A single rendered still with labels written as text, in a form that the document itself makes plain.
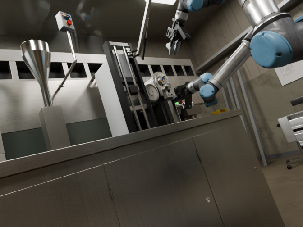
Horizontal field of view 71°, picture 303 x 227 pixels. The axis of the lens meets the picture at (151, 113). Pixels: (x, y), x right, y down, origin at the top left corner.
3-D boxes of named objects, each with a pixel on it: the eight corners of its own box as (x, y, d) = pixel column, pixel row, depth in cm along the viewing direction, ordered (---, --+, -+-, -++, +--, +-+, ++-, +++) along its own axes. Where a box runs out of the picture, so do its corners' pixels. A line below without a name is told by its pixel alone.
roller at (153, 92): (147, 101, 133) (141, 83, 135) (127, 115, 152) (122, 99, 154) (161, 99, 141) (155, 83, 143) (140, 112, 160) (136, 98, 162)
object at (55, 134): (49, 162, 93) (23, 48, 104) (43, 167, 104) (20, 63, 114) (80, 154, 102) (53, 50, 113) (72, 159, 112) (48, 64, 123)
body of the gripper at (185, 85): (180, 88, 148) (192, 80, 139) (184, 100, 146) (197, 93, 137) (172, 89, 143) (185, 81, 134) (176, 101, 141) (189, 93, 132)
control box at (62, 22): (65, 24, 116) (61, 8, 118) (58, 30, 120) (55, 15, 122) (76, 28, 122) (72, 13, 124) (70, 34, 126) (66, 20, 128)
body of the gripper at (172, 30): (173, 38, 139) (179, 18, 134) (182, 42, 134) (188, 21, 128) (165, 37, 134) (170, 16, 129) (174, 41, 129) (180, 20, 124)
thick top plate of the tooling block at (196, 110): (188, 115, 145) (185, 106, 146) (154, 131, 175) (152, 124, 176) (202, 112, 155) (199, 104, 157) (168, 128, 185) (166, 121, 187)
